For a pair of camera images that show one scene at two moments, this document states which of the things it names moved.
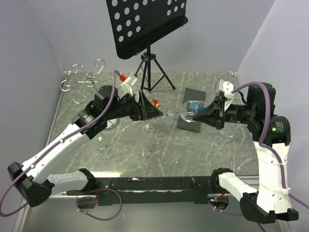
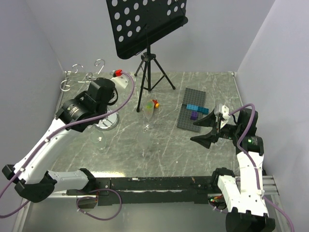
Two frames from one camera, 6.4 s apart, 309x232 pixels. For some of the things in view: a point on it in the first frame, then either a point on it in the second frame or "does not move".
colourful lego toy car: x=155 y=102 does not move
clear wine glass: x=220 y=141 does not move
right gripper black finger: x=216 y=103 to x=205 y=139
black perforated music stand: x=137 y=24 does not move
